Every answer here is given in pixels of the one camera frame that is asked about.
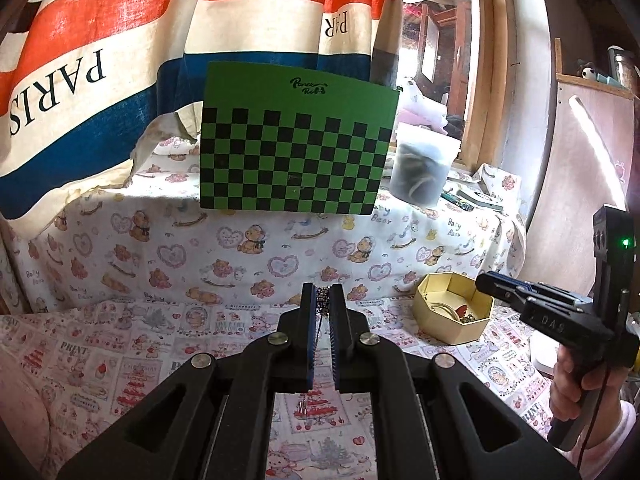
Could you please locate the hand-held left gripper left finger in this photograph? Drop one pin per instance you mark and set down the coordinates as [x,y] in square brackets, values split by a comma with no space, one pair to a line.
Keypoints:
[310,340]

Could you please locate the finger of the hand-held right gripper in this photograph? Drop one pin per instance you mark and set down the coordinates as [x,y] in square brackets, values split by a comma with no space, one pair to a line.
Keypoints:
[505,287]

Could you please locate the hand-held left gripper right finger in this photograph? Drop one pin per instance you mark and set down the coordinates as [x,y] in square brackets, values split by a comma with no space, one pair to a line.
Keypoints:
[336,340]

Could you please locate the red heart pendant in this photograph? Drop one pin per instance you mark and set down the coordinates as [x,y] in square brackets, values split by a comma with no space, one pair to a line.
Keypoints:
[462,307]

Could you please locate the gold octagonal box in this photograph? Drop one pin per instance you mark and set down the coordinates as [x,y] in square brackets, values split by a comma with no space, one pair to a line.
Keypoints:
[450,320]

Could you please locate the person's right forearm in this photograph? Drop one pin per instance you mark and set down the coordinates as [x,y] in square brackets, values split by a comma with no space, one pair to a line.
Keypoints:
[607,440]

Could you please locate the person's right hand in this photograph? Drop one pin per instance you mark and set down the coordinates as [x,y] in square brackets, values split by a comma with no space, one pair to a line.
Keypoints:
[562,380]

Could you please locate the white box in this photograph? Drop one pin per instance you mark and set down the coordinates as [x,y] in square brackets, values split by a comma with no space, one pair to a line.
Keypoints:
[541,355]

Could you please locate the wooden board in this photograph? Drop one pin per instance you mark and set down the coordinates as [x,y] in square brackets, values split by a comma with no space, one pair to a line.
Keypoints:
[570,200]

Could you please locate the white card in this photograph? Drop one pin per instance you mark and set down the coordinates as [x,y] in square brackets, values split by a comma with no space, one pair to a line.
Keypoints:
[484,197]

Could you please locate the dark pen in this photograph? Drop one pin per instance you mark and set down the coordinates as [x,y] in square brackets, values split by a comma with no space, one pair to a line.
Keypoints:
[457,200]

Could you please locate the bear print cloth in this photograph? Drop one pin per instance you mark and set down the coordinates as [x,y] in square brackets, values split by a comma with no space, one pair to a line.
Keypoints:
[250,250]

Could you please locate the clear plastic tub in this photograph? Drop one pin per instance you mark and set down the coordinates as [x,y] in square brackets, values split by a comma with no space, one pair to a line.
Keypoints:
[422,165]

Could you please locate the green black checkerboard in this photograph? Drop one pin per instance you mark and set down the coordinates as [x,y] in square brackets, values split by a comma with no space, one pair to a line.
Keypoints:
[295,150]

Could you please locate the pink white cloth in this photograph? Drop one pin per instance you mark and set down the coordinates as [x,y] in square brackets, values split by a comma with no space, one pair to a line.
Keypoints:
[425,107]

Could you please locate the strawberry print cloth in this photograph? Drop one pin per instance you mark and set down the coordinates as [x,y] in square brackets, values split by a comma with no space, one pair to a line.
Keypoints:
[100,360]

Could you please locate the striped flag curtain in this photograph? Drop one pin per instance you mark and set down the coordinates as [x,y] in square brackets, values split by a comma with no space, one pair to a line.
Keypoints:
[125,75]

